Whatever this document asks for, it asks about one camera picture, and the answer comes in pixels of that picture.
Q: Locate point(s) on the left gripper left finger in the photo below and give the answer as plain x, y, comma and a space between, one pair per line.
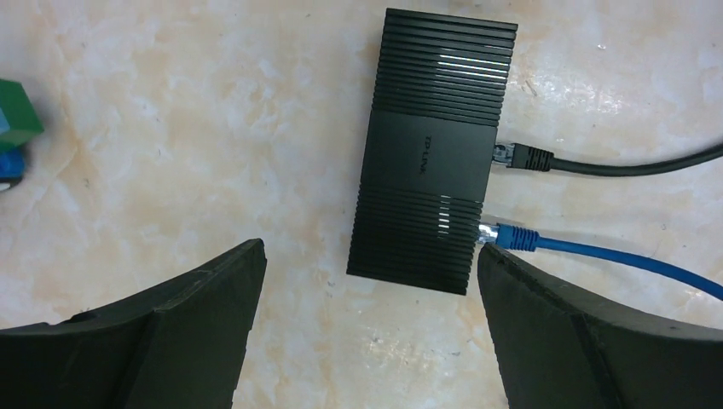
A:
178, 344

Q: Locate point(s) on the orange blue toy truck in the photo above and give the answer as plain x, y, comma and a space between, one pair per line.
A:
20, 123

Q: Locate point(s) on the small black ribbed network switch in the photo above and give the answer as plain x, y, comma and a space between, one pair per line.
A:
437, 100

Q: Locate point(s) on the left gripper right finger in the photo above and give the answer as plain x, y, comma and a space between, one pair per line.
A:
561, 346

